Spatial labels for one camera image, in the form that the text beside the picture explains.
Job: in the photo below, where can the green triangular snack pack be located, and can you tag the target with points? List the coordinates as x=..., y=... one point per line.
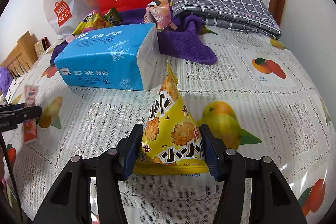
x=113, y=17

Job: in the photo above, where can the blue tissue pack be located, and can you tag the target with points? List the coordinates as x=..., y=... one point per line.
x=120, y=57

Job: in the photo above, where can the pink stick snack packet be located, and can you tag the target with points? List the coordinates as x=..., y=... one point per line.
x=30, y=125

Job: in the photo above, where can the pink yellow snack bag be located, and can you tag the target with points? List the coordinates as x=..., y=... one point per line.
x=92, y=21

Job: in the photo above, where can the yellow triangular snack pack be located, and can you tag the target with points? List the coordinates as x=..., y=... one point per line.
x=171, y=142

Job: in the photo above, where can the purple towel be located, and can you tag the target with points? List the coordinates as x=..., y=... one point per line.
x=183, y=43

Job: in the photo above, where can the grey checked folded cloth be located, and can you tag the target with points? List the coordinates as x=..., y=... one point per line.
x=243, y=15

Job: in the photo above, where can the wooden chair back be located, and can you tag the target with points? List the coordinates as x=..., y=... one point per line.
x=22, y=58

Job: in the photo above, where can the pink cartoon snack bag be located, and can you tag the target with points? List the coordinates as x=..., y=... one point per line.
x=158, y=12

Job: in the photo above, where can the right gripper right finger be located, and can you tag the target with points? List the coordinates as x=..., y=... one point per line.
x=272, y=200

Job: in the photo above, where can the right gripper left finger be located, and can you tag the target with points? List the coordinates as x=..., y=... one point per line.
x=68, y=200

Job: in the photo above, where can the fruit pattern tablecloth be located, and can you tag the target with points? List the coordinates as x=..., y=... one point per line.
x=269, y=90

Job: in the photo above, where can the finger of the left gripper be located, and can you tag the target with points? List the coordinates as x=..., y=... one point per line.
x=20, y=115
x=11, y=107

